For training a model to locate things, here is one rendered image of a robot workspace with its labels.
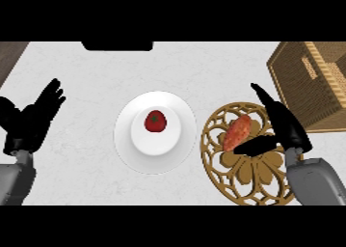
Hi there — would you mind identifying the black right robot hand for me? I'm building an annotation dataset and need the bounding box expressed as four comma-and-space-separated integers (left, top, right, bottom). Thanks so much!
232, 82, 313, 158

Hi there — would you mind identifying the red tomato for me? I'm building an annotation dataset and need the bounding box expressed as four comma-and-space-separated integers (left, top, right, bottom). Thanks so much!
142, 109, 168, 133

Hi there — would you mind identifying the golden openwork round placemat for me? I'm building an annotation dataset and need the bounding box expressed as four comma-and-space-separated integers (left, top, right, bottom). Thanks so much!
199, 101, 306, 206

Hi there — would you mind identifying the black appliance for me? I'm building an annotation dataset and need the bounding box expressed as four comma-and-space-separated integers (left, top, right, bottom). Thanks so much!
79, 41, 153, 52

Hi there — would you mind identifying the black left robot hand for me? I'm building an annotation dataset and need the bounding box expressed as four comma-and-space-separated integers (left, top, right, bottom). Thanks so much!
0, 77, 66, 157

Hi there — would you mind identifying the brown wooden panel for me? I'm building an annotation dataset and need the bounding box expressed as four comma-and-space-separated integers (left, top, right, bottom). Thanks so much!
0, 41, 29, 95

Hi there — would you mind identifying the brown wicker basket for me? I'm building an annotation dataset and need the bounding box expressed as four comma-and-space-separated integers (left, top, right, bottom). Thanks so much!
264, 41, 346, 133

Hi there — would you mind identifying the white round plate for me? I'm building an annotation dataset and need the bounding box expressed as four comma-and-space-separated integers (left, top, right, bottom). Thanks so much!
112, 91, 198, 176

